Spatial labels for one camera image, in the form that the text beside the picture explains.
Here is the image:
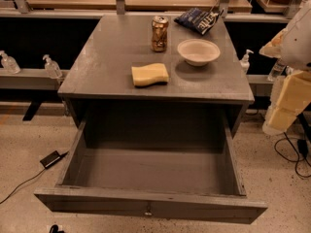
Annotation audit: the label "black floor cables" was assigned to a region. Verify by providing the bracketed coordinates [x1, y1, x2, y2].
[273, 114, 311, 181]

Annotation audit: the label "left clear sanitizer bottle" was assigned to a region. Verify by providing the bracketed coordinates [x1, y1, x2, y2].
[0, 50, 20, 74]

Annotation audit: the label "right white pump bottle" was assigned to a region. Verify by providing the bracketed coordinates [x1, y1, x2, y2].
[240, 50, 253, 73]

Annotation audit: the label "blue chip bag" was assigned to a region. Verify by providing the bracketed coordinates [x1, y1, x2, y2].
[174, 8, 223, 35]

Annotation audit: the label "white bowl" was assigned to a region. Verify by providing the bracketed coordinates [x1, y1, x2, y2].
[177, 39, 221, 67]

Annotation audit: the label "clear water bottle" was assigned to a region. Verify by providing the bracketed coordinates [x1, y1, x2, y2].
[267, 58, 287, 82]

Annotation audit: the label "open grey top drawer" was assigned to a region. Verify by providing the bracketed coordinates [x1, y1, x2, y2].
[35, 110, 267, 223]

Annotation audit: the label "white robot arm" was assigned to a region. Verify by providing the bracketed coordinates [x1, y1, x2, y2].
[259, 1, 311, 135]

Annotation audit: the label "yellow sponge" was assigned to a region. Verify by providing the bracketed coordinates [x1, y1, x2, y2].
[131, 63, 169, 86]

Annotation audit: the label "crushed gold soda can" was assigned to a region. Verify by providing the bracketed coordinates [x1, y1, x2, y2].
[152, 16, 169, 52]

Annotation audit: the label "clear sanitizer bottle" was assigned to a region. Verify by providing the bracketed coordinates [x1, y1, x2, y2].
[43, 54, 62, 79]
[0, 50, 20, 74]

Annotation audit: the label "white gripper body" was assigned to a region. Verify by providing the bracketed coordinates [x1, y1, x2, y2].
[259, 29, 286, 58]

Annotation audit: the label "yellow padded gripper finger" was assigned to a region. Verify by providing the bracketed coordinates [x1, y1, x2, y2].
[276, 71, 311, 115]
[262, 106, 296, 135]

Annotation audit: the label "black power adapter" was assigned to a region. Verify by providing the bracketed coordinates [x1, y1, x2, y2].
[40, 150, 61, 169]

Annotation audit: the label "grey cabinet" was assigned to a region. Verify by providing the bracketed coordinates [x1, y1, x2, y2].
[57, 14, 256, 138]

